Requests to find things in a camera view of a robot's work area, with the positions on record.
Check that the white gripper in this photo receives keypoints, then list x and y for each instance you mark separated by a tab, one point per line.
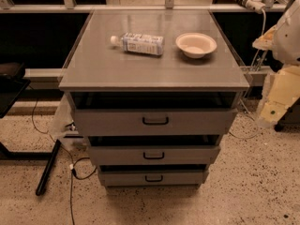
288	37

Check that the grey drawer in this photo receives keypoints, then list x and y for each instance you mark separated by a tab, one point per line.
153	150
152	175
141	114

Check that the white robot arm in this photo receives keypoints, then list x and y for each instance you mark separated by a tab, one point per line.
283	40

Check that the grey drawer cabinet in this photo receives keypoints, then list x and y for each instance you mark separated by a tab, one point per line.
98	66

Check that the grey top drawer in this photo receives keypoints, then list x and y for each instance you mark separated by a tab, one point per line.
141	114

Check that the grey bottom drawer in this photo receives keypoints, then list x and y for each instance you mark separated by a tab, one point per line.
152	175

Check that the white paper bowl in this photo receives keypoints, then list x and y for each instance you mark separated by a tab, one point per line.
195	45

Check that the plastic water bottle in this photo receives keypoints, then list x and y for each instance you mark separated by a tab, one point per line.
139	43

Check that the metal rail beam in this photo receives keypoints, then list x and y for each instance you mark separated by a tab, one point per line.
49	78

